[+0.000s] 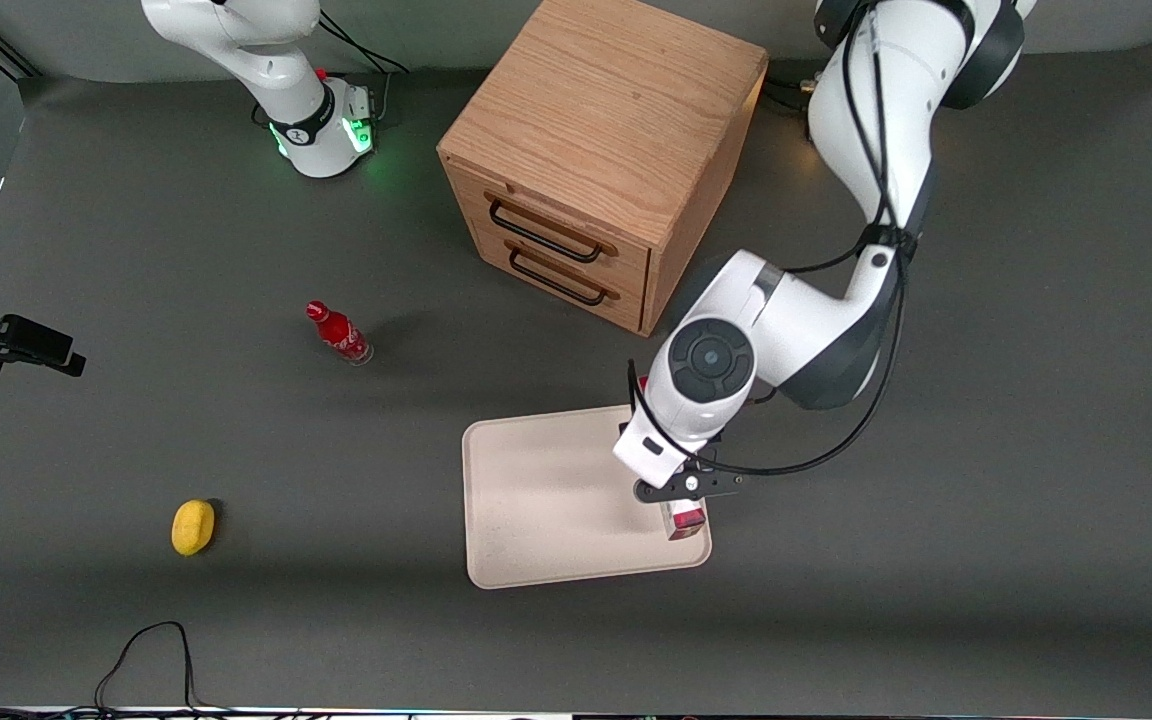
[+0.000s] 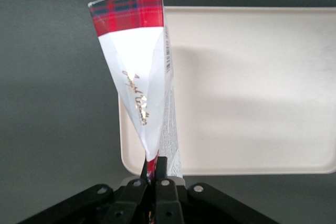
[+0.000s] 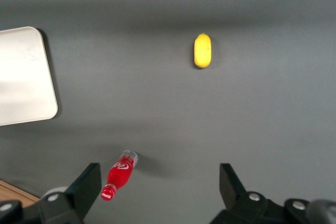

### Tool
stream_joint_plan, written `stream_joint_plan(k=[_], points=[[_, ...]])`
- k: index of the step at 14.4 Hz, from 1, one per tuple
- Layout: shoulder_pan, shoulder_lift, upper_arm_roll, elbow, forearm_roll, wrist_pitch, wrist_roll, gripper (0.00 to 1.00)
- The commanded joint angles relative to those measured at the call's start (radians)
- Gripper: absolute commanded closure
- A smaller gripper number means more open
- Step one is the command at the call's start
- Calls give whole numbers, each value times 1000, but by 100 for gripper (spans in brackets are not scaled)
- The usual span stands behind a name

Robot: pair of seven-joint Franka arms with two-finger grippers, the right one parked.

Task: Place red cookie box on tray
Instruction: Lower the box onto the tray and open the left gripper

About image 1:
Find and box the cream rectangular tray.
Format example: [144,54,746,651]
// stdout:
[461,400,714,591]

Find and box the yellow lemon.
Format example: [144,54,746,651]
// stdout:
[170,498,218,558]

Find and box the red cola bottle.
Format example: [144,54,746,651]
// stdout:
[305,300,376,368]

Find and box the wooden drawer front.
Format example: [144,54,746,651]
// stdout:
[463,222,652,338]
[445,162,654,294]

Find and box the wooden drawer cabinet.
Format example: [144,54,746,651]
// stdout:
[436,0,771,339]

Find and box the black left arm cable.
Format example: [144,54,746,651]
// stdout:
[626,0,939,479]

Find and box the black wire drawer handle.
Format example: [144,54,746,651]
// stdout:
[507,247,610,308]
[488,198,606,265]

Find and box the black looped table cable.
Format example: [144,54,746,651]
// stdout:
[92,620,237,717]

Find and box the black left base cable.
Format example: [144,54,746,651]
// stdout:
[764,72,819,114]

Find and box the black base cable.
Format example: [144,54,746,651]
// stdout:
[316,8,410,127]
[764,72,819,114]

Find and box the black right base cable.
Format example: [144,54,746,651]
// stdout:
[316,8,410,127]

